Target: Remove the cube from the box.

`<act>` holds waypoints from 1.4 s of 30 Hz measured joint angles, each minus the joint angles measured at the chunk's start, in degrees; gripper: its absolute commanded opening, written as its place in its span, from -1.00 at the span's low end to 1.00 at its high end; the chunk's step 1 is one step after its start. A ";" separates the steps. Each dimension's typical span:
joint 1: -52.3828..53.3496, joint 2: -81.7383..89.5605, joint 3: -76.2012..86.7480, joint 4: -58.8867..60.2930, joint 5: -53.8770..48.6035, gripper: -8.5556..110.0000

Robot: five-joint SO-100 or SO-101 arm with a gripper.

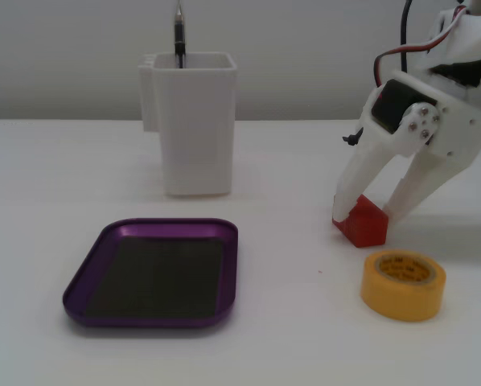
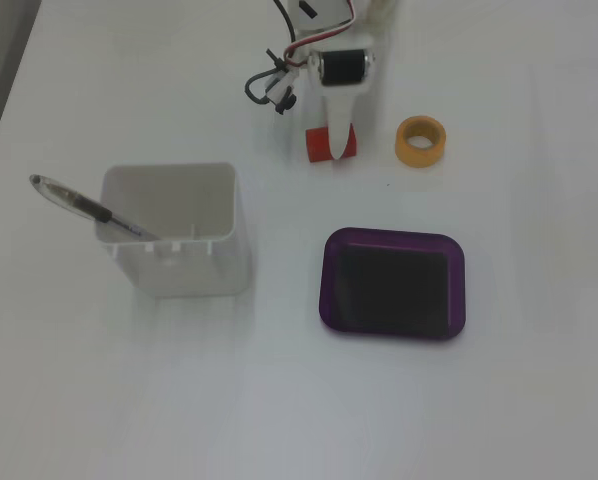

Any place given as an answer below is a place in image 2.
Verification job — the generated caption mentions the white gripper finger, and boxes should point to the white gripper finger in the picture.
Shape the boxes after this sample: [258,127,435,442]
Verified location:
[322,91,364,162]

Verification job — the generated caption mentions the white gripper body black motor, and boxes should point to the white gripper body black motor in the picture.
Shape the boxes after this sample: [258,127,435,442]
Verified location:
[306,36,377,100]

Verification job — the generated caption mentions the red cube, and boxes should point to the red cube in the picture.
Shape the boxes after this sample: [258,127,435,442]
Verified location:
[305,125,358,164]

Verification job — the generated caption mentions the purple tray box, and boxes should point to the purple tray box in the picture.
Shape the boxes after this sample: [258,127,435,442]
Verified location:
[318,226,467,343]

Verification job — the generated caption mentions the yellow tape roll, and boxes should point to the yellow tape roll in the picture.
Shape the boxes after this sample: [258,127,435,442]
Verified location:
[394,115,448,169]

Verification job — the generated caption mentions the white square container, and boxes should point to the white square container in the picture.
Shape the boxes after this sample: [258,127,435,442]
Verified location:
[94,161,254,300]

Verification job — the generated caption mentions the black clear ballpoint pen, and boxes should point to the black clear ballpoint pen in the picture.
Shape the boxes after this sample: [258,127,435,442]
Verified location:
[28,173,163,242]

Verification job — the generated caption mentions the red white servo wire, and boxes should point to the red white servo wire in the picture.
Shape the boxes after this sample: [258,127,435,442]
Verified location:
[280,0,358,72]

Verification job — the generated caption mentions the black looped cable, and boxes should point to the black looped cable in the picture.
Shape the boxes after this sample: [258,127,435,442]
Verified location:
[243,0,301,116]

